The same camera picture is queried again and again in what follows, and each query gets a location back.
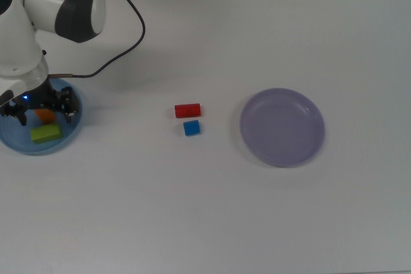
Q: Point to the orange block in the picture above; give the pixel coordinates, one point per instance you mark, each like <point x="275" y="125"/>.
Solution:
<point x="45" y="116"/>

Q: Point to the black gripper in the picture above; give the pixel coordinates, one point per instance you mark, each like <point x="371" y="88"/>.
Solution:
<point x="41" y="99"/>

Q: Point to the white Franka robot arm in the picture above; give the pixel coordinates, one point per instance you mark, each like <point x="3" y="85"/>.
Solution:
<point x="41" y="7"/>

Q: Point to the green block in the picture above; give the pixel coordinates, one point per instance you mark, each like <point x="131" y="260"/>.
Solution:
<point x="46" y="133"/>

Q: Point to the purple plate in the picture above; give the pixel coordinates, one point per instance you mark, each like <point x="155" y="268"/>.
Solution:
<point x="282" y="128"/>

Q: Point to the red block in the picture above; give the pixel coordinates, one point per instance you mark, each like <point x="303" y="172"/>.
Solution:
<point x="187" y="110"/>

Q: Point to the small blue block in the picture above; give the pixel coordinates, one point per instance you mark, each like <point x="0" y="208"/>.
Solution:
<point x="192" y="128"/>

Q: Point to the blue plate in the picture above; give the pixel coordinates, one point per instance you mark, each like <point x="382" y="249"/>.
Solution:
<point x="19" y="145"/>

